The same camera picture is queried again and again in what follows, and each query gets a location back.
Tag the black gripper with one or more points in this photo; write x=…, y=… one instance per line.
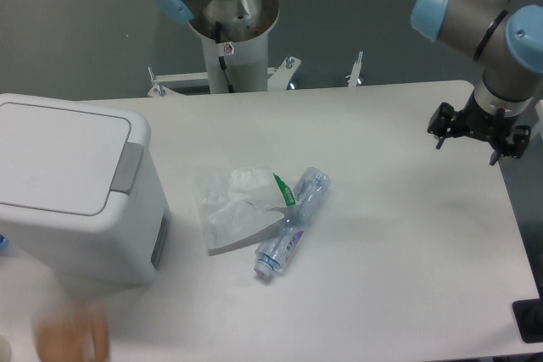
x=473, y=121

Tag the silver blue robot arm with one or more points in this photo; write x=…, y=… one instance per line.
x=509, y=47

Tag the white trash can body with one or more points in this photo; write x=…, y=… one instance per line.
x=123, y=242

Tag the white trash can lid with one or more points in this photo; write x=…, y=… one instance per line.
x=58, y=160

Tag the blurred human hand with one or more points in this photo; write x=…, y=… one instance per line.
x=73, y=335

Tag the clear empty plastic bottle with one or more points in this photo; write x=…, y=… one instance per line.
x=274, y=253

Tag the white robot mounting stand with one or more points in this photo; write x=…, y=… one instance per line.
x=231, y=67

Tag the clear crumpled plastic bag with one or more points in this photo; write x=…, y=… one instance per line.
x=235, y=207

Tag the grey lid push button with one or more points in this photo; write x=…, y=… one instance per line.
x=127, y=168

